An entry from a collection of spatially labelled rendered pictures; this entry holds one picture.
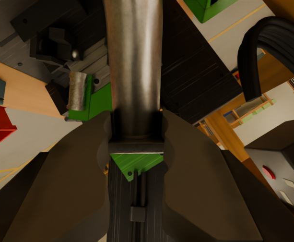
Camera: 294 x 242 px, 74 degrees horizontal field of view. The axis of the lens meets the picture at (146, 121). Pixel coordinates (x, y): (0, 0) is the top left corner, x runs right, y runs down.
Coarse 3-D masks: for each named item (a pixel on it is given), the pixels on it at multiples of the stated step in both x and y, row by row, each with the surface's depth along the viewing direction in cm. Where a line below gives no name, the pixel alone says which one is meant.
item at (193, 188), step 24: (168, 120) 11; (168, 144) 9; (192, 144) 9; (192, 168) 8; (216, 168) 8; (168, 192) 7; (192, 192) 7; (216, 192) 7; (168, 216) 6; (192, 216) 6; (216, 216) 6; (240, 216) 6; (192, 240) 6; (216, 240) 5; (240, 240) 5
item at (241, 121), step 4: (236, 72) 849; (236, 76) 859; (236, 80) 868; (264, 100) 865; (268, 100) 819; (272, 100) 826; (264, 104) 824; (268, 104) 827; (272, 104) 819; (236, 108) 844; (256, 108) 823; (260, 108) 827; (264, 108) 828; (228, 112) 846; (248, 112) 825; (252, 112) 859; (256, 112) 829; (224, 116) 846; (236, 116) 835; (244, 116) 826; (248, 116) 832; (252, 116) 829; (236, 120) 829; (240, 120) 831; (244, 120) 834; (248, 120) 831; (200, 124) 853; (204, 124) 847; (232, 124) 835; (236, 124) 839; (240, 124) 845; (204, 128) 849
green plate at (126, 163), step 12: (108, 84) 42; (96, 96) 42; (108, 96) 42; (96, 108) 42; (108, 108) 42; (120, 156) 44; (132, 156) 44; (144, 156) 44; (156, 156) 44; (120, 168) 44; (132, 168) 44; (144, 168) 44
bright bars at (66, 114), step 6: (48, 84) 59; (54, 84) 59; (48, 90) 59; (54, 90) 59; (60, 90) 61; (54, 96) 59; (60, 96) 58; (66, 96) 62; (54, 102) 58; (60, 102) 58; (66, 102) 59; (60, 108) 58; (66, 108) 58; (60, 114) 58; (66, 114) 59
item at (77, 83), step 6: (72, 72) 38; (78, 72) 38; (72, 78) 38; (78, 78) 38; (84, 78) 38; (72, 84) 38; (78, 84) 38; (84, 84) 39; (72, 90) 38; (78, 90) 38; (84, 90) 39; (72, 96) 38; (78, 96) 39; (84, 96) 40; (72, 102) 39; (78, 102) 39; (84, 102) 40; (72, 108) 38; (78, 108) 39; (84, 108) 40
